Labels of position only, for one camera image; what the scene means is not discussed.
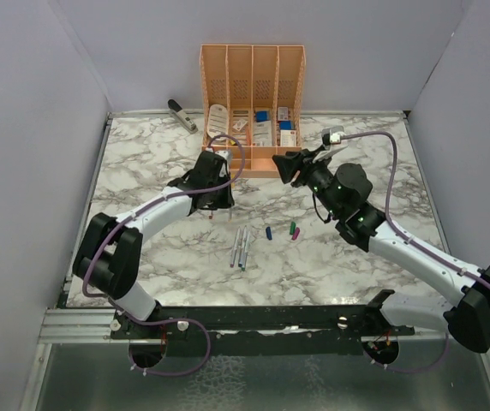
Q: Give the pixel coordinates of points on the green tipped white pen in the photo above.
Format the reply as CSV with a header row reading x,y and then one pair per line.
x,y
245,251

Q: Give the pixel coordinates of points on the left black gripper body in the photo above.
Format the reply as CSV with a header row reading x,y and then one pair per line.
x,y
219,199

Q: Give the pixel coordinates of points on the orange plastic desk organizer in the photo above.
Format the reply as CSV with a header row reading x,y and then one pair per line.
x,y
247,78

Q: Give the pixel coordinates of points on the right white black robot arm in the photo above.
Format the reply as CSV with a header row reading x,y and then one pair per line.
x,y
463,306

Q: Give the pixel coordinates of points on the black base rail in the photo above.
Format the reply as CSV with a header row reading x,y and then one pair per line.
x,y
260,330

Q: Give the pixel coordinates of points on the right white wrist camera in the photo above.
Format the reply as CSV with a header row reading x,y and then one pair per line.
x,y
332,137

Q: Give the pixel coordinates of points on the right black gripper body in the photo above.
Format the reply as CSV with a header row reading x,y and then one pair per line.
x,y
317,175

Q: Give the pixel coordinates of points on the purple pen cap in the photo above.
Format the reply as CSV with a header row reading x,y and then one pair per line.
x,y
295,234

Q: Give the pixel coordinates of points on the blue box in organizer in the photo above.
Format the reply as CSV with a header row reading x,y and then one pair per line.
x,y
261,116

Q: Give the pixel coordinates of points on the purple tipped white pen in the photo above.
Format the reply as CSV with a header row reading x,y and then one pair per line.
x,y
235,247

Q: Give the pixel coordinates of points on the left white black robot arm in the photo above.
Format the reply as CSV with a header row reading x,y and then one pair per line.
x,y
113,245

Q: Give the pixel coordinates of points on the black grey stapler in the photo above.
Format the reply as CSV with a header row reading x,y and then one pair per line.
x,y
177,112

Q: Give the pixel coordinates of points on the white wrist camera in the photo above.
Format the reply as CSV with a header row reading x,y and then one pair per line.
x,y
332,137
227,155

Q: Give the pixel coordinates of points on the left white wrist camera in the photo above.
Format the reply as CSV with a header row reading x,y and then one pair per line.
x,y
227,155

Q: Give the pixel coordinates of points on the white oval card pack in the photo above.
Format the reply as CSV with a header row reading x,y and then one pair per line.
x,y
217,121

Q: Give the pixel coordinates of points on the blue tipped white pen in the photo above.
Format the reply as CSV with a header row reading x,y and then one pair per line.
x,y
242,246

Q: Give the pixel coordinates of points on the white red box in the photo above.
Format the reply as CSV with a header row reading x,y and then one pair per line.
x,y
288,138

